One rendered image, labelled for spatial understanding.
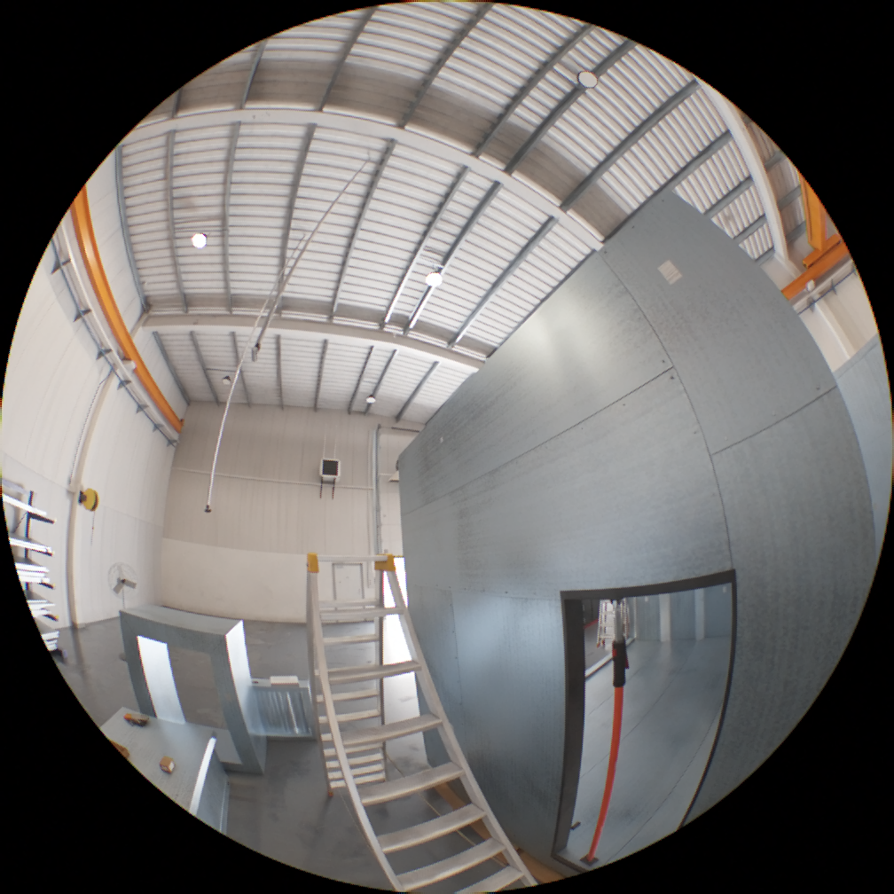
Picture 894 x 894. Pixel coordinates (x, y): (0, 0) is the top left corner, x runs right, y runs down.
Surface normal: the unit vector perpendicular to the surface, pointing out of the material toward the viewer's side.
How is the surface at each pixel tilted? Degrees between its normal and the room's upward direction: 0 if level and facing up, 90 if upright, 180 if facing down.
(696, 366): 90
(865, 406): 90
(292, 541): 90
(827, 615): 90
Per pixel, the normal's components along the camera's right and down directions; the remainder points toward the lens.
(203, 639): 0.46, -0.37
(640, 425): -0.89, -0.10
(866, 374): -0.99, 0.04
